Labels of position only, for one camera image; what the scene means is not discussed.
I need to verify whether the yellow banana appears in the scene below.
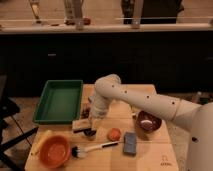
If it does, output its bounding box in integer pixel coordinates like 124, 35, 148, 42
31, 130, 53, 155

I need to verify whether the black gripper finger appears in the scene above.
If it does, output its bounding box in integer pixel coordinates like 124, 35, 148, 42
84, 121, 96, 137

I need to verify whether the white dish brush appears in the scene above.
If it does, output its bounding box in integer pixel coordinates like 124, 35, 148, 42
71, 141, 119, 158

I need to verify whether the green plastic tray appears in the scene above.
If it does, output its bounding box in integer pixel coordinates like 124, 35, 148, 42
33, 80, 83, 124

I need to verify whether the dark red bowl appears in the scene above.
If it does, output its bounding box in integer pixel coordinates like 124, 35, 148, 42
136, 111, 162, 133

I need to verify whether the orange round fruit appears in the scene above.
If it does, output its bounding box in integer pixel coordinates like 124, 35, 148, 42
107, 128, 121, 141

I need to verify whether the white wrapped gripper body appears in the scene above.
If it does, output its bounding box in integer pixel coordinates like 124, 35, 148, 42
88, 94, 111, 119

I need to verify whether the orange plastic bowl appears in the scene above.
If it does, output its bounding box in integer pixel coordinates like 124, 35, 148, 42
39, 135, 70, 169

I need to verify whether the wooden block eraser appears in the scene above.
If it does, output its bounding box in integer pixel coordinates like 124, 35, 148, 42
72, 119, 91, 133

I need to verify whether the black chair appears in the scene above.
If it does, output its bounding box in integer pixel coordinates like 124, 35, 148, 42
0, 74, 39, 171

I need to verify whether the blue grey sponge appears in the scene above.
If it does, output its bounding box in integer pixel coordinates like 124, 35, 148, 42
123, 132, 137, 156

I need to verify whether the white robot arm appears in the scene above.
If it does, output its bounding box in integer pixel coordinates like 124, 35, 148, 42
89, 74, 213, 171

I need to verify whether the dark metal cup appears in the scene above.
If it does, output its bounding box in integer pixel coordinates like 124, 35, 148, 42
81, 104, 90, 119

